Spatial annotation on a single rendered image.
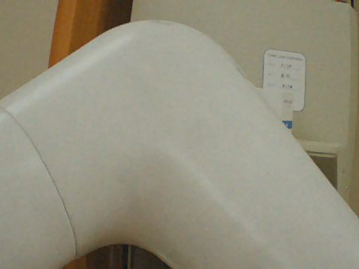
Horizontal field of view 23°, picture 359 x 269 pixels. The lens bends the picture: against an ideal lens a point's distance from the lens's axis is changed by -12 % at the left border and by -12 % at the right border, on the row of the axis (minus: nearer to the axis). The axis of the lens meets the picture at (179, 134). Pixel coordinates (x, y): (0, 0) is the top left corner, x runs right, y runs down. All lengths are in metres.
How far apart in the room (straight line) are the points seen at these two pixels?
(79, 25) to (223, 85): 0.74
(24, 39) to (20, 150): 1.37
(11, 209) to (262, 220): 0.14
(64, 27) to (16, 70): 0.63
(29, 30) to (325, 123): 0.81
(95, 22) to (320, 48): 0.32
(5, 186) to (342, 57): 0.80
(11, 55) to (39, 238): 1.39
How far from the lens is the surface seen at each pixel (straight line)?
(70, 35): 1.26
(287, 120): 1.20
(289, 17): 1.26
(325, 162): 1.15
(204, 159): 0.53
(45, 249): 0.53
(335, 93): 1.25
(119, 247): 1.32
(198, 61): 0.57
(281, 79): 1.26
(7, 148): 0.52
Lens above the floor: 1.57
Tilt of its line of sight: 3 degrees down
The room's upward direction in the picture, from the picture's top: 5 degrees clockwise
